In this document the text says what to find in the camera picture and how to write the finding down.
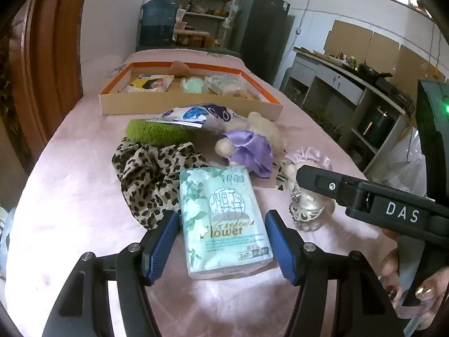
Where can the cardboard tray box orange rim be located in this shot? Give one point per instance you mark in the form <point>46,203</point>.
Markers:
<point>175,107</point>

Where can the light blue stool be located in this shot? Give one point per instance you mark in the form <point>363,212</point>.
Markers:
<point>5,245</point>

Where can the green low table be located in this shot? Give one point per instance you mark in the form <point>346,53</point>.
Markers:
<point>229,52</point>

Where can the grey kitchen counter cabinet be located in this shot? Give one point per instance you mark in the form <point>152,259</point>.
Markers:
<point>347,87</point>

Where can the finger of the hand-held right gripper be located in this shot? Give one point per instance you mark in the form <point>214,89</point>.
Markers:
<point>322,182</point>

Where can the dark green cooking pot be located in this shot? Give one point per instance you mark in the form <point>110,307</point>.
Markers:
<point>375,126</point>

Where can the yellow cartoon face packet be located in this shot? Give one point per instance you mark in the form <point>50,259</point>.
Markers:
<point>147,83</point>

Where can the person's right hand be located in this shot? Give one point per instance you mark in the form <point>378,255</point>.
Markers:
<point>429,289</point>

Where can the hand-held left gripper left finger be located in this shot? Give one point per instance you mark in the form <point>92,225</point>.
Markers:
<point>161,249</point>

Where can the black wok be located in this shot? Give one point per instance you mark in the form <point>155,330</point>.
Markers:
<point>370,72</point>

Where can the clear plastic bag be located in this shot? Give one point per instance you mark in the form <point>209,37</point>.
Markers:
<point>403,172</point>

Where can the blue white printed packet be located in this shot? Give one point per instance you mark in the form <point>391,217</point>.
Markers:
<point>196,114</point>

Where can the peach makeup sponge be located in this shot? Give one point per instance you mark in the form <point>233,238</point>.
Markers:
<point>179,68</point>

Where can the white plush bear purple dress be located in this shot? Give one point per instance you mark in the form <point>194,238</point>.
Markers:
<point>256,126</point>

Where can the brown wooden door frame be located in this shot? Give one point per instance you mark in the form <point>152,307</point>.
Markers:
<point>45,59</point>

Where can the dark refrigerator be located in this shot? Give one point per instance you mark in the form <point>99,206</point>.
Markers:
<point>263,35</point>

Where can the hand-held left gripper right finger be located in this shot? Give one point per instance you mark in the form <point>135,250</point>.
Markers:
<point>280,249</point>

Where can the leopard print scrunchie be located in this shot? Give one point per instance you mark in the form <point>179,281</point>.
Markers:
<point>151,179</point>

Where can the row of condiment bottles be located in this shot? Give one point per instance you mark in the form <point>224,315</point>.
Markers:
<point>345,59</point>

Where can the blue water jug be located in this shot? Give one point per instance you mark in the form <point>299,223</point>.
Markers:
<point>158,17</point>

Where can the row of amber jars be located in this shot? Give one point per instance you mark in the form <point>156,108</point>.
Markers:
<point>194,39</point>

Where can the black gas stove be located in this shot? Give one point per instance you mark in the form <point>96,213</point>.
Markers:
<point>396,94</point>

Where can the green fuzzy scrunchie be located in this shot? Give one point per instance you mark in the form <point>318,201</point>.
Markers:
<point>154,133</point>

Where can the potted green plant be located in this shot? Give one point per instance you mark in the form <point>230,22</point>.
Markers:
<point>326,121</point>

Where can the mint green makeup sponge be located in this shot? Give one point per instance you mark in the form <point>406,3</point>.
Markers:
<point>192,85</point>

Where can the cardboard sheets on wall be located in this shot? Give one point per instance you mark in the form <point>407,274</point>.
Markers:
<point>347,38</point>

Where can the green white tissue pack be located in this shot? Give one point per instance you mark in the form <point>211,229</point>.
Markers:
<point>217,224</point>
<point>221,83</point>

